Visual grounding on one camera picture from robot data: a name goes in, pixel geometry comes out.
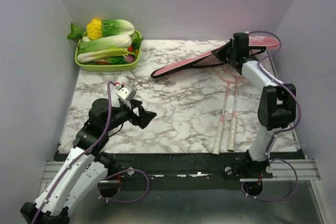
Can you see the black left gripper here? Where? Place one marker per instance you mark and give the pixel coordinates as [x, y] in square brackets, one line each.
[145, 117]

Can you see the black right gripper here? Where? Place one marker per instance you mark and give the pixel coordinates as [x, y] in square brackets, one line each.
[219, 52]

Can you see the pink badminton racket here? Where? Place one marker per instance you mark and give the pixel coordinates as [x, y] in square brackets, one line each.
[233, 123]
[229, 79]

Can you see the pink racket bag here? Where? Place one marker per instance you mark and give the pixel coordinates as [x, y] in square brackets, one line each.
[199, 60]

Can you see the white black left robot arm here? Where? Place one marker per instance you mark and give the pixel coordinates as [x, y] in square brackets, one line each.
[86, 163]

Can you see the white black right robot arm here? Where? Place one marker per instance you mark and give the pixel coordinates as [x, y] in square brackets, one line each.
[278, 105]

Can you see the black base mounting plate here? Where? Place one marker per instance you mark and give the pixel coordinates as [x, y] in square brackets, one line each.
[190, 171]

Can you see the toy bok choy front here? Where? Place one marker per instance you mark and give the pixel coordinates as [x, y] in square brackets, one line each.
[97, 55]

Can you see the green plastic basket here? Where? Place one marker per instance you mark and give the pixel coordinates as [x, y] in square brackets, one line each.
[114, 64]

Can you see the toy napa cabbage middle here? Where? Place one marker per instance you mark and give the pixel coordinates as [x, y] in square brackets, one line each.
[116, 41]

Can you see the toy napa cabbage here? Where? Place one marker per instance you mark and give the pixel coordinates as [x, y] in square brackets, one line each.
[111, 27]
[116, 41]

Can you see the toy napa cabbage top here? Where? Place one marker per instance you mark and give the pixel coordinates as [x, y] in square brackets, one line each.
[111, 27]

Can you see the yellow toy flower vegetable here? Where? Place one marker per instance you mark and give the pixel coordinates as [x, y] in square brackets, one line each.
[94, 29]

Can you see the green toy leaf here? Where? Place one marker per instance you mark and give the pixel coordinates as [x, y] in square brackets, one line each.
[75, 34]

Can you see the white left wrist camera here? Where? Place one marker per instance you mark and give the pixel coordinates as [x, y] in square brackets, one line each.
[125, 95]

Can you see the aluminium frame rail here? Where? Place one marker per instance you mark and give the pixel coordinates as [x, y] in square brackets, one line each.
[302, 169]

